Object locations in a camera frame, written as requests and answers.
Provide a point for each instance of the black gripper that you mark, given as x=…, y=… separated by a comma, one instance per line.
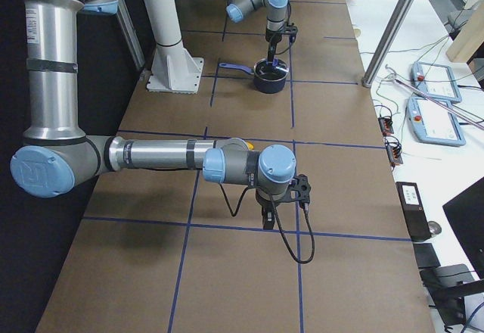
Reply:
x=273, y=38
x=265, y=203

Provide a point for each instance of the glass pot lid blue knob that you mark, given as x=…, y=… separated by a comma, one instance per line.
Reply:
x=271, y=72

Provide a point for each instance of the dark blue saucepan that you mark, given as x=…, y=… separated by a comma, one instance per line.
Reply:
x=266, y=87

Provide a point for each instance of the orange connector board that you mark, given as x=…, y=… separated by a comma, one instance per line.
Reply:
x=385, y=124
x=394, y=153

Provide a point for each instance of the black power adapter box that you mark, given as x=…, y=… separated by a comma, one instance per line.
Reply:
x=413, y=210

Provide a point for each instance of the far teach pendant tablet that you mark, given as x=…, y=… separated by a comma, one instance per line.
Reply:
x=436, y=80

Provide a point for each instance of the teach pendant tablet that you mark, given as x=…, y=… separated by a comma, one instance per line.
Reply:
x=432, y=124
x=436, y=80

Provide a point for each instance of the near teach pendant tablet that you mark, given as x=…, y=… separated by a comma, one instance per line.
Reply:
x=432, y=124

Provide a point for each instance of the black monitor stand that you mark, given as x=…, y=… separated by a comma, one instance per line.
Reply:
x=456, y=294

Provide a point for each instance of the black monitor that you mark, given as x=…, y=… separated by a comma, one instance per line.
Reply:
x=464, y=213

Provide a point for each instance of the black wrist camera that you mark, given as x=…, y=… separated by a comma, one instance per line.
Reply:
x=298, y=191
x=291, y=31

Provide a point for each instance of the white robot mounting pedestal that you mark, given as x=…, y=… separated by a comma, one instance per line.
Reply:
x=173, y=68

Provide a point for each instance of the aluminium frame post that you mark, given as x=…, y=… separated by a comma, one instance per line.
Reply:
x=398, y=15

